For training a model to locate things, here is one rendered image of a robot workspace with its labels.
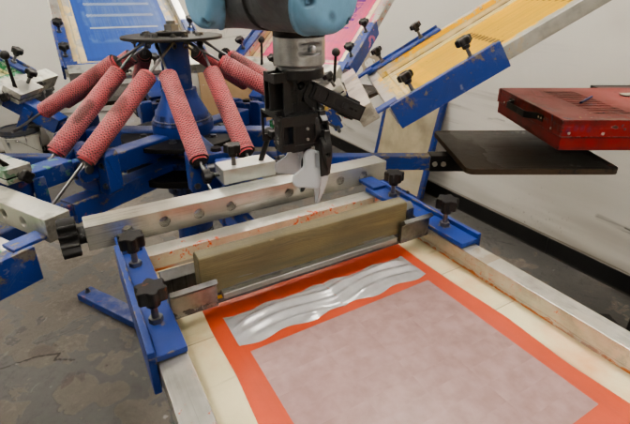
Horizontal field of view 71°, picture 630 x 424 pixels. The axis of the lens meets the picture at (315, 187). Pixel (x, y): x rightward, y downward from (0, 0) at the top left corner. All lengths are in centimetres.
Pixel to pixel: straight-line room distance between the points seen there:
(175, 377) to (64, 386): 155
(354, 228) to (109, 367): 155
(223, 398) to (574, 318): 51
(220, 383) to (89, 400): 144
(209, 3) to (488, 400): 58
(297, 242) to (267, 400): 26
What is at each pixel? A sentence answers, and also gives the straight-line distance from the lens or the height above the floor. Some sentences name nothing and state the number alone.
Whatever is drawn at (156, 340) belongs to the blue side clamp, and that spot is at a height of 100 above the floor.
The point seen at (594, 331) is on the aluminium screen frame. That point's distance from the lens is 76.
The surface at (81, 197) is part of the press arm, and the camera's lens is 132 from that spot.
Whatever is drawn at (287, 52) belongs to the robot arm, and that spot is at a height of 135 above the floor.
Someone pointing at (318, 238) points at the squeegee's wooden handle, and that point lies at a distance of 76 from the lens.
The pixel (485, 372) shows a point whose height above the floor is 96.
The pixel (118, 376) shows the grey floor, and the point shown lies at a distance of 210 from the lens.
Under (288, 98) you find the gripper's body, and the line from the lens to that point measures 64.
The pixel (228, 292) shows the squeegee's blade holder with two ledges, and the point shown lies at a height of 99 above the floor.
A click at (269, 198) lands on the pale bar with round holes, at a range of 96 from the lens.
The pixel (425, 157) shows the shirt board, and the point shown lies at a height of 92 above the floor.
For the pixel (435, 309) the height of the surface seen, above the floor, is 96.
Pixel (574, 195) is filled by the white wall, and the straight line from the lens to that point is 280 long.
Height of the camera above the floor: 142
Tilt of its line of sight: 24 degrees down
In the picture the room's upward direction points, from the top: straight up
